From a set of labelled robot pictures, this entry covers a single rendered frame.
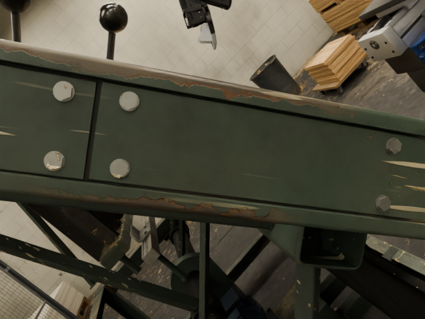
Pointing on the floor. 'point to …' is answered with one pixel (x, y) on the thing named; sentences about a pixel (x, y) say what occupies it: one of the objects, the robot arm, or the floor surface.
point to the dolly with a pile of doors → (336, 63)
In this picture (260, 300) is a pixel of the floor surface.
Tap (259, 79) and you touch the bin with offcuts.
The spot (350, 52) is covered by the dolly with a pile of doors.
